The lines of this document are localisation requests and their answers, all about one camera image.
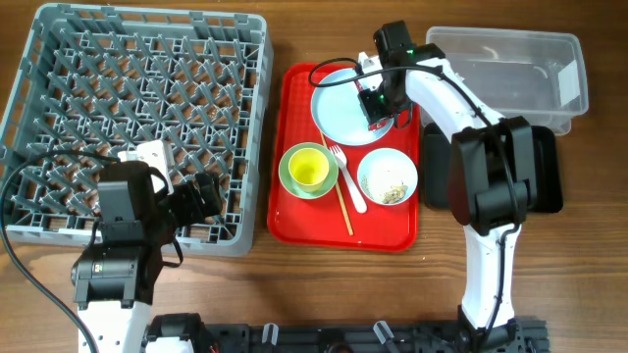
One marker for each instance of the white plastic fork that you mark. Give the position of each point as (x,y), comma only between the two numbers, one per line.
(356,197)

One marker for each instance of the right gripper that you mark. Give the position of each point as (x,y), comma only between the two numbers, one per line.
(373,112)

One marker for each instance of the red plastic tray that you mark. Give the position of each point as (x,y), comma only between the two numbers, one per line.
(319,222)

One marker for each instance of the light blue plate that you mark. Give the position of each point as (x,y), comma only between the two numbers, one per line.
(338,113)

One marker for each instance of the light blue bowl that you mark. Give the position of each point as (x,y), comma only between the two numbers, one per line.
(389,161)

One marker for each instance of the green bowl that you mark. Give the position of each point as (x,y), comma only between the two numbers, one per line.
(291,187)

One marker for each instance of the yellow cup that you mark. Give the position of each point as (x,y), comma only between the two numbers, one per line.
(308,167)

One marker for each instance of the red snack wrapper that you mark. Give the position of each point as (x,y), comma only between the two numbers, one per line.
(373,105)

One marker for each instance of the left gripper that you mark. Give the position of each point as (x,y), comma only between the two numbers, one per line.
(195,211)

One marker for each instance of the black plastic tray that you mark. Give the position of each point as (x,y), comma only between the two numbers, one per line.
(435,163)

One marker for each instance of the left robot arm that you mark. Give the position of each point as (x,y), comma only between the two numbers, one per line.
(114,279)

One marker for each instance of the food scraps pile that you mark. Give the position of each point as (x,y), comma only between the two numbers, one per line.
(384,188)

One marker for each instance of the grey plastic dishwasher rack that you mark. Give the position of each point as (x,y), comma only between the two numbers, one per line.
(102,81)

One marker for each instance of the clear plastic bin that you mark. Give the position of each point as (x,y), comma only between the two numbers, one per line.
(538,75)

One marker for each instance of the wooden chopstick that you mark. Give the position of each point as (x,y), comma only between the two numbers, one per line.
(339,195)

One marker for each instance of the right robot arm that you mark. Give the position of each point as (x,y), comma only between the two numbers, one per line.
(492,171)

